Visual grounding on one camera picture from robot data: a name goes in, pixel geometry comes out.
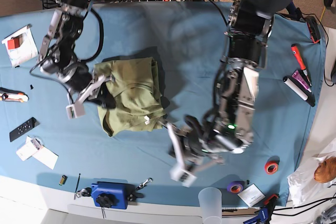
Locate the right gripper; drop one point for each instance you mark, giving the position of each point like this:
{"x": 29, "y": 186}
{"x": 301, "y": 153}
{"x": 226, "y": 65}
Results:
{"x": 91, "y": 87}

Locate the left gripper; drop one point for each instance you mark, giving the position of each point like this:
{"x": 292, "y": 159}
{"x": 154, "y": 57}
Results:
{"x": 195, "y": 158}

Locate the olive green t-shirt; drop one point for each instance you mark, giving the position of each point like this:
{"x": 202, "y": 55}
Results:
{"x": 135, "y": 89}

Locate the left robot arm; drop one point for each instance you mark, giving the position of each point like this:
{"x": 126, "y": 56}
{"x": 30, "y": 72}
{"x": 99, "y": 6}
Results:
{"x": 226, "y": 126}

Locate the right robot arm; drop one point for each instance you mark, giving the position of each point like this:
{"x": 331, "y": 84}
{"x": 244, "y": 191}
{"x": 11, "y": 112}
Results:
{"x": 57, "y": 55}

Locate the translucent plastic cup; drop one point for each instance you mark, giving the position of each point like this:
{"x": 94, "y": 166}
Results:
{"x": 210, "y": 201}

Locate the purple tape roll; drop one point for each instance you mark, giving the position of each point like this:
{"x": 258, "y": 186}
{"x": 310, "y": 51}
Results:
{"x": 235, "y": 187}

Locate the silver carabiner clip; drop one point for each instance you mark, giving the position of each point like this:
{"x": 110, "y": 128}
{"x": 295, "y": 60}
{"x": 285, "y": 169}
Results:
{"x": 144, "y": 183}

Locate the white printed card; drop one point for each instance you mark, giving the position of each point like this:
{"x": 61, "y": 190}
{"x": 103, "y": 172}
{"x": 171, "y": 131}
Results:
{"x": 251, "y": 195}

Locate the blue table cloth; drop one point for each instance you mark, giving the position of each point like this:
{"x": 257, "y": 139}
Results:
{"x": 187, "y": 40}

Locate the orange tape roll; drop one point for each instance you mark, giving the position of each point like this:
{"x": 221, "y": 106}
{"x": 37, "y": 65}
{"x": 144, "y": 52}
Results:
{"x": 271, "y": 167}

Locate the white paper card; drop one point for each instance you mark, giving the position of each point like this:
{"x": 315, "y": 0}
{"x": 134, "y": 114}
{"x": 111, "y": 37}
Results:
{"x": 46, "y": 157}

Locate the black remote control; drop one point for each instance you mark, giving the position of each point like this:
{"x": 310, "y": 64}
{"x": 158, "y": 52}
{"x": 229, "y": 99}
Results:
{"x": 23, "y": 129}

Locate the white card box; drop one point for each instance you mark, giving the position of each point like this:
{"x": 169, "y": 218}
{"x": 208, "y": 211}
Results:
{"x": 31, "y": 146}

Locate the small green battery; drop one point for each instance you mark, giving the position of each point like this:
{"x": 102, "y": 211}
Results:
{"x": 62, "y": 180}

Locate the orange white utility knife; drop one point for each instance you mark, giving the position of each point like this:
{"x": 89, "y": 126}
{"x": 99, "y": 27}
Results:
{"x": 13, "y": 96}

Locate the black zip tie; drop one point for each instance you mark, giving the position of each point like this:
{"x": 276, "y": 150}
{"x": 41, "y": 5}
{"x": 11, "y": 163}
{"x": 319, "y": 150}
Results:
{"x": 77, "y": 185}

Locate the blue spring clamp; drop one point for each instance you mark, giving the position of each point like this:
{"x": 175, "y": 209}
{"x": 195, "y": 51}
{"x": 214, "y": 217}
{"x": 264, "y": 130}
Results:
{"x": 265, "y": 212}

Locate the small orange box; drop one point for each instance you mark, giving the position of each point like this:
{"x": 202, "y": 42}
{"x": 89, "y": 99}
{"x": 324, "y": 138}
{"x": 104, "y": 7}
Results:
{"x": 13, "y": 43}

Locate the white lint roller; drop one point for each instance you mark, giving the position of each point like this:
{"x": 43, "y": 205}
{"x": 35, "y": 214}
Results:
{"x": 298, "y": 91}

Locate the white plastic bag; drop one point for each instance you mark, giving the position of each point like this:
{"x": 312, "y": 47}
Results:
{"x": 302, "y": 185}

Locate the pink tube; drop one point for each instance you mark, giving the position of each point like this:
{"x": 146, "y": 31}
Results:
{"x": 298, "y": 77}

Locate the brown bread roll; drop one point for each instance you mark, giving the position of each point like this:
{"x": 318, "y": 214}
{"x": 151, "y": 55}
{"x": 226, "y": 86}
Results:
{"x": 325, "y": 171}

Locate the orange black clamp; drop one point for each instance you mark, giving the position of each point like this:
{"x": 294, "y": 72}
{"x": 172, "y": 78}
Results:
{"x": 313, "y": 29}

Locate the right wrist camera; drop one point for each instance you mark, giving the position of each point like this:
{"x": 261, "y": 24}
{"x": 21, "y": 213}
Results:
{"x": 75, "y": 110}

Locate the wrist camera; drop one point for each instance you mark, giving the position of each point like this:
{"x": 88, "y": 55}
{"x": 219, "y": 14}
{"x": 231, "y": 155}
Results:
{"x": 75, "y": 110}
{"x": 180, "y": 174}

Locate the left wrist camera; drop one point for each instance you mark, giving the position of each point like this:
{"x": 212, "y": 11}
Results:
{"x": 180, "y": 174}

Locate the blue clamp mount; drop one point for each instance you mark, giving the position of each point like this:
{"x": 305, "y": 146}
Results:
{"x": 112, "y": 195}

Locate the orange handled screwdriver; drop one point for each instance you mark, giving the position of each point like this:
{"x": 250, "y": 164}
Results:
{"x": 297, "y": 54}

